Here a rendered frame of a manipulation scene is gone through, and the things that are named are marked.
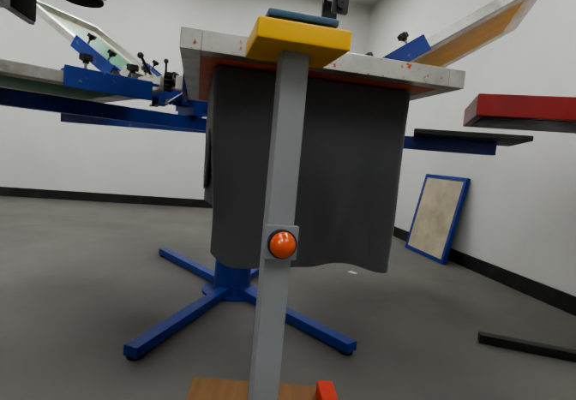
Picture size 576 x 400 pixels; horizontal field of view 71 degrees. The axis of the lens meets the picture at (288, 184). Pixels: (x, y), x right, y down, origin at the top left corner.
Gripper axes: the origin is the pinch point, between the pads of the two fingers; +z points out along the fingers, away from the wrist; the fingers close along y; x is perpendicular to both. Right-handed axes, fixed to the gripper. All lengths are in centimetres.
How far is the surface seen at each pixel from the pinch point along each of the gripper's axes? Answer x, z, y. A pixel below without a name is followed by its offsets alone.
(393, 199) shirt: 21.2, 36.9, -6.8
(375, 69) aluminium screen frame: 9.3, 10.6, 2.0
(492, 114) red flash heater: 91, 4, -64
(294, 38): -12.9, 14.2, 25.7
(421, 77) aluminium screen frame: 19.5, 10.6, 2.0
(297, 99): -10.5, 21.4, 21.2
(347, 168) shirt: 9.3, 30.9, -7.2
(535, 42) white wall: 200, -68, -166
